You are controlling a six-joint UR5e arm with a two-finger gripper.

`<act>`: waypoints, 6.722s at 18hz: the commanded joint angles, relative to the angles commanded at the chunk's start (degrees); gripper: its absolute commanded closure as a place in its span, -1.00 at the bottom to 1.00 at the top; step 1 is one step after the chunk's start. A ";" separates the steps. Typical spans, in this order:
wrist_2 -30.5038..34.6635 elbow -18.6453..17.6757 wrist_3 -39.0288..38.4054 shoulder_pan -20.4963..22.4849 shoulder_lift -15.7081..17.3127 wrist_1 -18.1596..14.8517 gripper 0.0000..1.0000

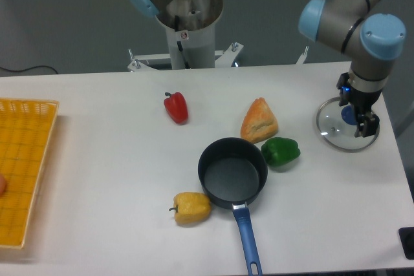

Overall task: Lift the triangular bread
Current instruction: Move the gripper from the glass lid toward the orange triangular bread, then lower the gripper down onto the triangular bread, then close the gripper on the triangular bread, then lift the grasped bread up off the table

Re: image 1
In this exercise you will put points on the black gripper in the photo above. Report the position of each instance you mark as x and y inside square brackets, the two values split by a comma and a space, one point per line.
[361, 95]

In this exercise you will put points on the triangle orange bread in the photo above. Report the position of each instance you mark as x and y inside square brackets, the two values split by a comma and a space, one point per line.
[259, 122]

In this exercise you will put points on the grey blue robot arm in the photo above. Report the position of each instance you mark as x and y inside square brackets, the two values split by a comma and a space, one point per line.
[372, 41]

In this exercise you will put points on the glass lid blue knob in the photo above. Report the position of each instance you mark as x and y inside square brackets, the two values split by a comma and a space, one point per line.
[337, 128]

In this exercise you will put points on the green bell pepper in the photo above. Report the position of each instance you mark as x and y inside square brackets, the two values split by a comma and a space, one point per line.
[280, 151]

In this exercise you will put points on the black device at table edge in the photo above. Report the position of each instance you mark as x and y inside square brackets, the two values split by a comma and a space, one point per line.
[407, 241]

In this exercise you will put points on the red bell pepper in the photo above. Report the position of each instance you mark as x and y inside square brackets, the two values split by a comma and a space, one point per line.
[176, 107]

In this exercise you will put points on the yellow bell pepper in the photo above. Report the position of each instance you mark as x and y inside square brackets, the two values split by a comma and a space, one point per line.
[190, 207]

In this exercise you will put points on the yellow woven basket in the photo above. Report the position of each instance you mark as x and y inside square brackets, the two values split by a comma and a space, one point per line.
[26, 130]

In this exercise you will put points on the black saucepan blue handle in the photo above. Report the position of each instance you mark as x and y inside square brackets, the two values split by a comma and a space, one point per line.
[232, 173]

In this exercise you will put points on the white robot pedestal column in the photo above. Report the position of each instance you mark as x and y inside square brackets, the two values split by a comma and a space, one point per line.
[190, 32]

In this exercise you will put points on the white metal base frame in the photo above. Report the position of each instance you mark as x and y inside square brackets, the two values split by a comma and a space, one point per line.
[223, 59]

